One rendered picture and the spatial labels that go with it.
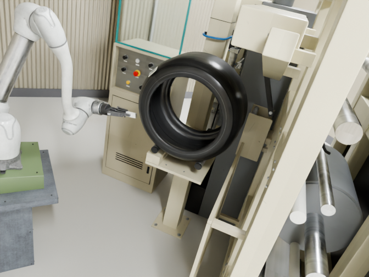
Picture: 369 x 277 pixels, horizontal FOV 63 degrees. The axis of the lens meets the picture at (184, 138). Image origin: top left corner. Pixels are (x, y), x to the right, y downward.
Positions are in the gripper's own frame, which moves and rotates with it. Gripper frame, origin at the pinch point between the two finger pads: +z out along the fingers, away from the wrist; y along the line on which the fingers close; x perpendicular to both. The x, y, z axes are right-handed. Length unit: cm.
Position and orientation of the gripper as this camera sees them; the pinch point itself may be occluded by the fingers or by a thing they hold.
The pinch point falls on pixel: (131, 114)
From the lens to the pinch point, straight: 189.3
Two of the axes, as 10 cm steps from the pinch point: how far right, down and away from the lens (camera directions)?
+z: 9.4, 2.1, -2.7
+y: 3.4, -3.8, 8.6
